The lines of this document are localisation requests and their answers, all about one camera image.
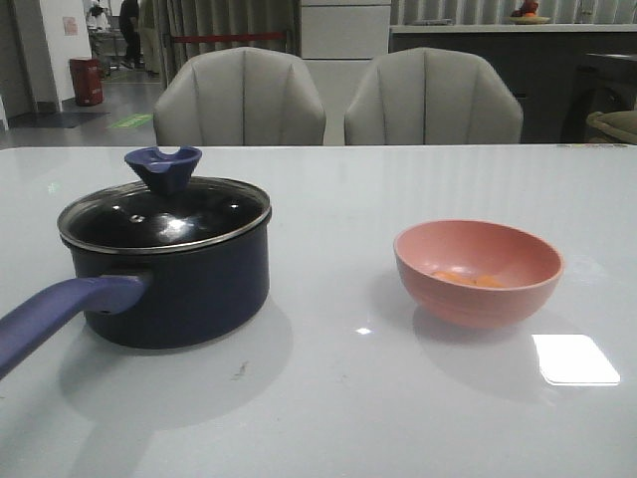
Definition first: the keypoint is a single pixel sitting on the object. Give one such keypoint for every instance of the glass lid blue knob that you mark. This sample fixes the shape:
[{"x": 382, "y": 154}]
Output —
[{"x": 168, "y": 209}]

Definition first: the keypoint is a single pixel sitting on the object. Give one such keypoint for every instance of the orange ham slices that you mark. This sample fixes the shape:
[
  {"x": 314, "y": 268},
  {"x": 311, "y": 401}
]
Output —
[{"x": 481, "y": 281}]

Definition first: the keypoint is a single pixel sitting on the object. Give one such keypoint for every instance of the pink plastic bowl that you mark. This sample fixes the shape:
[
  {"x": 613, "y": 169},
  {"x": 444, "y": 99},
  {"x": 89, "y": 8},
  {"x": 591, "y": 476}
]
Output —
[{"x": 528, "y": 267}]

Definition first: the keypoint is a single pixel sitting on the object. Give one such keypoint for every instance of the left grey upholstered chair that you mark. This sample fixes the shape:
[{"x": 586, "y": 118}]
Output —
[{"x": 240, "y": 97}]

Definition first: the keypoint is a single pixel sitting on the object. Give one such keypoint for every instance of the grey upholstered chair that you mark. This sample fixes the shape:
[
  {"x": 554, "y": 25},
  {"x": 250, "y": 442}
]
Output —
[
  {"x": 240, "y": 97},
  {"x": 428, "y": 96}
]

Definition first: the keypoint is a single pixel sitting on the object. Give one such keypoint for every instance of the right grey upholstered chair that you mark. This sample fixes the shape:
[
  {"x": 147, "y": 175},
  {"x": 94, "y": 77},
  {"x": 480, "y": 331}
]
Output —
[{"x": 428, "y": 96}]

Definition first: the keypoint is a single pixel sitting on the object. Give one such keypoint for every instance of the white refrigerator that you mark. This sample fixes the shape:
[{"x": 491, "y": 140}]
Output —
[{"x": 338, "y": 39}]

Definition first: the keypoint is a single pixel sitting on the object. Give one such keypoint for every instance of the red barrier belt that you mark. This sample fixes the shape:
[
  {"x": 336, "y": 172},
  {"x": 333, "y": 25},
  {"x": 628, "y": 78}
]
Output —
[{"x": 228, "y": 38}]

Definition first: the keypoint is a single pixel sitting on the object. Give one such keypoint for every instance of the red bin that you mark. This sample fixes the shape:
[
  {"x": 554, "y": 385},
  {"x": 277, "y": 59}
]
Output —
[{"x": 86, "y": 79}]

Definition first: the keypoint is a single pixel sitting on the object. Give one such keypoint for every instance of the dark kitchen counter cabinet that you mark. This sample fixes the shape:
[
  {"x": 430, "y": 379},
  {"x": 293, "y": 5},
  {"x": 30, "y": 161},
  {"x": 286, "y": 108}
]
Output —
[{"x": 560, "y": 73}]

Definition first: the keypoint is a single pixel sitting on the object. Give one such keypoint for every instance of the person in background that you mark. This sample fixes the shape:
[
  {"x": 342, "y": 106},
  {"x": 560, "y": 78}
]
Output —
[{"x": 128, "y": 24}]

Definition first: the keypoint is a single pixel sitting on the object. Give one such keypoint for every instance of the fruit plate on counter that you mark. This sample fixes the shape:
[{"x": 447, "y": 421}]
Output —
[{"x": 527, "y": 14}]

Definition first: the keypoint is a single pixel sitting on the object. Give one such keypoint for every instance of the beige cushion seat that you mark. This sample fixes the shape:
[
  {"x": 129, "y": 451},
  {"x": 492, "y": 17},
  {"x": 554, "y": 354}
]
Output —
[{"x": 615, "y": 127}]

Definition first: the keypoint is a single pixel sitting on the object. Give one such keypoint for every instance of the dark blue saucepan purple handle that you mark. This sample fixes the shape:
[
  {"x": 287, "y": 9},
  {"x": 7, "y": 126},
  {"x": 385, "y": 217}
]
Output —
[{"x": 154, "y": 302}]

